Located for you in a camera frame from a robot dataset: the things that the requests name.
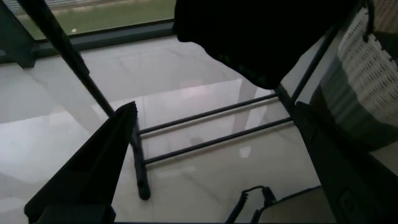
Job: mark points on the window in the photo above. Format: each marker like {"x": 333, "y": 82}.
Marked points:
{"x": 109, "y": 34}

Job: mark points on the black short-sleeved shirt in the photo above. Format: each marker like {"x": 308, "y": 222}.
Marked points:
{"x": 264, "y": 37}

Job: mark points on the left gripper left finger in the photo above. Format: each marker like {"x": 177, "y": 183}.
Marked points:
{"x": 90, "y": 174}

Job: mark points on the black clothes rack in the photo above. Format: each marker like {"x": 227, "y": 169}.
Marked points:
{"x": 71, "y": 56}

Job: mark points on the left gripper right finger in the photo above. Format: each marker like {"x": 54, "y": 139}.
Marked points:
{"x": 348, "y": 174}

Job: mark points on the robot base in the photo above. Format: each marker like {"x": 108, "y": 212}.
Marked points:
{"x": 295, "y": 208}

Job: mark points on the white laundry basket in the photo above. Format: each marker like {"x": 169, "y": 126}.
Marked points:
{"x": 363, "y": 71}

